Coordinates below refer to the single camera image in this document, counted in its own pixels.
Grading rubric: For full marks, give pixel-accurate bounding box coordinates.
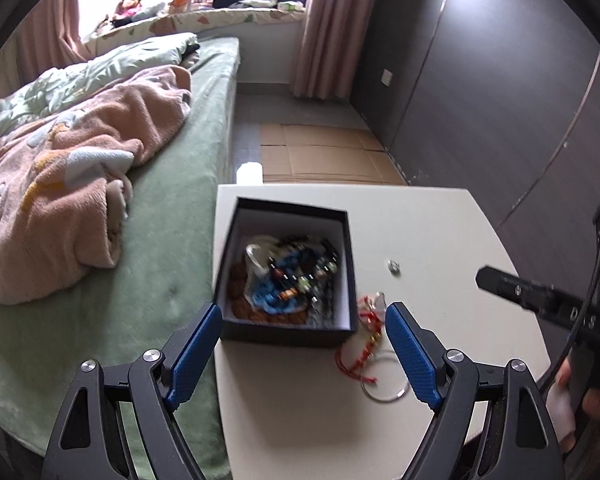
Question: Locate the light green quilt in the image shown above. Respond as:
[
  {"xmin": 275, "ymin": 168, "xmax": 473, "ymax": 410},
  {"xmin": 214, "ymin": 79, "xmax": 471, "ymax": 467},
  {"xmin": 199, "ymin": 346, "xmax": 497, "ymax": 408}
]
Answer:
[{"xmin": 0, "ymin": 32, "xmax": 200, "ymax": 134}]

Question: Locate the pink stuffed toy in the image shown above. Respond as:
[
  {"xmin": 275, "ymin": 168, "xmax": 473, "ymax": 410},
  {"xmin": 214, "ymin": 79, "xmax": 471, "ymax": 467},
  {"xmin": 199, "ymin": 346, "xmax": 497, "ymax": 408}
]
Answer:
[{"xmin": 110, "ymin": 0, "xmax": 142, "ymax": 24}]

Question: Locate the blue beaded bracelet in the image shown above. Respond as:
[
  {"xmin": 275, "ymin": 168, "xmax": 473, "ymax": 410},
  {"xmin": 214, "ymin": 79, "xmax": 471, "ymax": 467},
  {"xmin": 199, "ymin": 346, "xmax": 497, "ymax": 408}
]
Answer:
[{"xmin": 251, "ymin": 254, "xmax": 322, "ymax": 314}]

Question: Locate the green bed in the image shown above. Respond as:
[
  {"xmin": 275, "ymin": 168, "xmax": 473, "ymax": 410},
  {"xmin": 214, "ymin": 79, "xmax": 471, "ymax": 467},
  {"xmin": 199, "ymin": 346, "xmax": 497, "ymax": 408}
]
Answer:
[{"xmin": 0, "ymin": 35, "xmax": 242, "ymax": 480}]

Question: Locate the pink curtain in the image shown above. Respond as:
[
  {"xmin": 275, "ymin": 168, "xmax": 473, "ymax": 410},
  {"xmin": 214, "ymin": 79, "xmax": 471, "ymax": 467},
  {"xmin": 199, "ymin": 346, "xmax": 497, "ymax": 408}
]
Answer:
[
  {"xmin": 290, "ymin": 0, "xmax": 385, "ymax": 101},
  {"xmin": 16, "ymin": 0, "xmax": 99, "ymax": 69}
]

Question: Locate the dark cloth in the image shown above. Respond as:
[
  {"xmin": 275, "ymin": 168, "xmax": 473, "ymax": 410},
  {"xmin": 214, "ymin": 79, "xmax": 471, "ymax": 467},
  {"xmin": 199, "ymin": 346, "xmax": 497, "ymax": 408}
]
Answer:
[{"xmin": 179, "ymin": 42, "xmax": 201, "ymax": 69}]

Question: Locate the brown seed bead bracelet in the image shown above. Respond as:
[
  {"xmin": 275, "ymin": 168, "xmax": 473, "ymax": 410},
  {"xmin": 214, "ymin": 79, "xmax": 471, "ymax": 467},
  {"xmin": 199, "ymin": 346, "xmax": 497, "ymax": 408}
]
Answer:
[{"xmin": 228, "ymin": 261, "xmax": 312, "ymax": 327}]

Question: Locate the black jewelry box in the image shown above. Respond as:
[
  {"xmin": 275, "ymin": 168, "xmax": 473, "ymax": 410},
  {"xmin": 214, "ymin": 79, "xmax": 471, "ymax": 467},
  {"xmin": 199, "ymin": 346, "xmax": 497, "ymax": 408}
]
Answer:
[{"xmin": 214, "ymin": 196, "xmax": 358, "ymax": 350}]

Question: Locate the flattened cardboard sheet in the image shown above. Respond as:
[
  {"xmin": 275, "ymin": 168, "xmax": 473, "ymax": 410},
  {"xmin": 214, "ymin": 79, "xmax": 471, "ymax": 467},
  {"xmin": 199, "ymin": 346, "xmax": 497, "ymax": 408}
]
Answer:
[{"xmin": 258, "ymin": 122, "xmax": 409, "ymax": 186}]

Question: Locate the thin silver bangle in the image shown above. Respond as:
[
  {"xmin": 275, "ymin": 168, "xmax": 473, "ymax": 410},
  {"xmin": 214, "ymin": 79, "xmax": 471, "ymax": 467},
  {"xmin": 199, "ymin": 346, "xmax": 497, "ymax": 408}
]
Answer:
[{"xmin": 359, "ymin": 349, "xmax": 411, "ymax": 404}]

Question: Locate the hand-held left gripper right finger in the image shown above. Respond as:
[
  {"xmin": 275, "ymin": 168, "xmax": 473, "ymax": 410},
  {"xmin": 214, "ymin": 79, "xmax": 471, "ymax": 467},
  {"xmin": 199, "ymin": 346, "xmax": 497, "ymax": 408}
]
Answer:
[{"xmin": 385, "ymin": 302, "xmax": 566, "ymax": 480}]

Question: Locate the dark beaded bracelet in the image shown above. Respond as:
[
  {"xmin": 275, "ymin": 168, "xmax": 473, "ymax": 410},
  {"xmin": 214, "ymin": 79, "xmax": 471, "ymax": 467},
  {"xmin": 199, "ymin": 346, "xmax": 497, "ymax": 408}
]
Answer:
[{"xmin": 279, "ymin": 236, "xmax": 342, "ymax": 313}]

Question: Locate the patterned window seat cushion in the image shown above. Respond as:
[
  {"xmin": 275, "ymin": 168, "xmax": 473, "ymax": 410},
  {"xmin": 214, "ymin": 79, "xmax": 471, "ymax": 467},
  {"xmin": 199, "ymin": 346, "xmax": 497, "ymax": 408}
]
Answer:
[{"xmin": 91, "ymin": 6, "xmax": 307, "ymax": 54}]

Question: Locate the red string bracelet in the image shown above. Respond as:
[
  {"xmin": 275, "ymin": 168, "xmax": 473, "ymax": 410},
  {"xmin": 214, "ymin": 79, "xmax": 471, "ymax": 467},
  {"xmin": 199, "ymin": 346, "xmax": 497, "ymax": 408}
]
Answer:
[{"xmin": 334, "ymin": 294, "xmax": 390, "ymax": 387}]

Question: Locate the pink fleece blanket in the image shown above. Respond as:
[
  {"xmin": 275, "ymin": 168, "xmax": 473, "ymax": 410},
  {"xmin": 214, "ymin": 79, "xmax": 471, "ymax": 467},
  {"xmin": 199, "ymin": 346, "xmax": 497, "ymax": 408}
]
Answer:
[{"xmin": 0, "ymin": 64, "xmax": 194, "ymax": 307}]

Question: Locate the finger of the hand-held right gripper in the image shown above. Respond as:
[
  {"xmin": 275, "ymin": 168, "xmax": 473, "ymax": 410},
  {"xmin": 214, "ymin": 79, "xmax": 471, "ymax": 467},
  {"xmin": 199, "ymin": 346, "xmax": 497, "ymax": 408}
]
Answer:
[{"xmin": 475, "ymin": 265, "xmax": 584, "ymax": 332}]

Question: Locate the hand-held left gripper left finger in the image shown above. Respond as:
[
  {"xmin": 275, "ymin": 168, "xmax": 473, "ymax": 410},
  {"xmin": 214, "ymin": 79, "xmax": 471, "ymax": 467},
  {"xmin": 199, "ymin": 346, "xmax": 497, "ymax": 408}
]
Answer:
[{"xmin": 40, "ymin": 302, "xmax": 224, "ymax": 480}]

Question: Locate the dark grey wardrobe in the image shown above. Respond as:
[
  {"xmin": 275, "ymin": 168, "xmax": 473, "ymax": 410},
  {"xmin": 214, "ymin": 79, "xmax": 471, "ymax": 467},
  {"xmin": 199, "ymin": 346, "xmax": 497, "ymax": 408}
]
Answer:
[{"xmin": 350, "ymin": 0, "xmax": 600, "ymax": 273}]

